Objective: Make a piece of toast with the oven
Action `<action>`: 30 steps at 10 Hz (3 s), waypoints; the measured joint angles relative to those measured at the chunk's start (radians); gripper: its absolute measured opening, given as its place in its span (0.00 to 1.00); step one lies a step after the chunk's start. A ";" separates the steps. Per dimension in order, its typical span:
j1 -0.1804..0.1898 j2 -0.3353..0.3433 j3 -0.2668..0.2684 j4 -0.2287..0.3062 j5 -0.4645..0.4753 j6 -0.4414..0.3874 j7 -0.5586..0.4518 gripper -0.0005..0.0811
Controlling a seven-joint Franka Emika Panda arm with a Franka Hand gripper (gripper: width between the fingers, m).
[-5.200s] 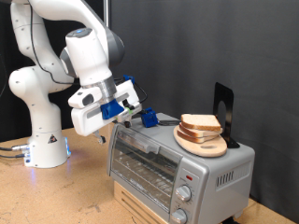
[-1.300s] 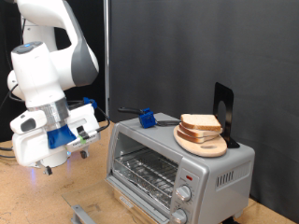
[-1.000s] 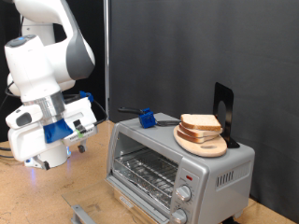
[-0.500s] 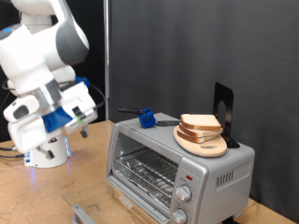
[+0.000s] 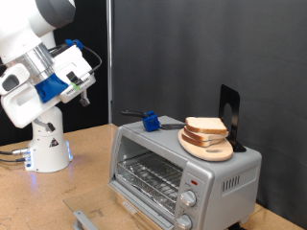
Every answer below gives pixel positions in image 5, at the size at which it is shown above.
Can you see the silver toaster oven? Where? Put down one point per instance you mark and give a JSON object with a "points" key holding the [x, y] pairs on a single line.
{"points": [[160, 137]]}

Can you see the glass oven door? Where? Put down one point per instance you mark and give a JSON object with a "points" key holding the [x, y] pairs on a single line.
{"points": [[92, 201]]}

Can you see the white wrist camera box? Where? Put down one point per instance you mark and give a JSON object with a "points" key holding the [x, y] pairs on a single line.
{"points": [[73, 62]]}

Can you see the black metal bookend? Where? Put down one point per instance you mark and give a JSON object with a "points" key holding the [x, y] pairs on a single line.
{"points": [[233, 96]]}

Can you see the metal spatula with blue block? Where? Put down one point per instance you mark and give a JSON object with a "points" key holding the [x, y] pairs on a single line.
{"points": [[151, 123]]}

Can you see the dark grey backdrop curtain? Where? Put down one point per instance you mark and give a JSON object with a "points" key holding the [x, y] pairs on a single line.
{"points": [[207, 48]]}

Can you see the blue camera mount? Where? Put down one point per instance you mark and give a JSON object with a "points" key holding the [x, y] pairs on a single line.
{"points": [[49, 87]]}

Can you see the oval wooden cutting board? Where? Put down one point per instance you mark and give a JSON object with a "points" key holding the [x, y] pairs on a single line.
{"points": [[211, 153]]}

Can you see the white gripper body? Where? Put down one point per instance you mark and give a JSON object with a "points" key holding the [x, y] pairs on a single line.
{"points": [[25, 108]]}

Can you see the black backdrop curtain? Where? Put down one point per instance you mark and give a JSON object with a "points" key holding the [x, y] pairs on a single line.
{"points": [[96, 111]]}

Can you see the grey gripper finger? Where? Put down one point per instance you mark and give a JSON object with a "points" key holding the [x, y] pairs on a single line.
{"points": [[85, 100], [48, 125]]}

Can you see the silver oven knob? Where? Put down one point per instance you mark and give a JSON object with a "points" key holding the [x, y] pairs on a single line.
{"points": [[188, 198], [184, 222]]}

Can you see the vertical metal pole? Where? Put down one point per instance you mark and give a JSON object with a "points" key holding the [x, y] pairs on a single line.
{"points": [[109, 64]]}

